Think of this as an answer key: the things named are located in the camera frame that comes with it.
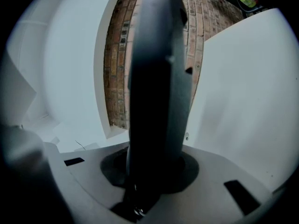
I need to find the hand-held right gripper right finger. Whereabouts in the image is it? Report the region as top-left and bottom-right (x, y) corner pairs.
(144, 145), (273, 224)

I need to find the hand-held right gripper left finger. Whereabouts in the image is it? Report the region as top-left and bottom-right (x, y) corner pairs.
(45, 141), (129, 224)

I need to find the white table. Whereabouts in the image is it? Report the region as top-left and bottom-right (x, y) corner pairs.
(186, 7), (299, 193)

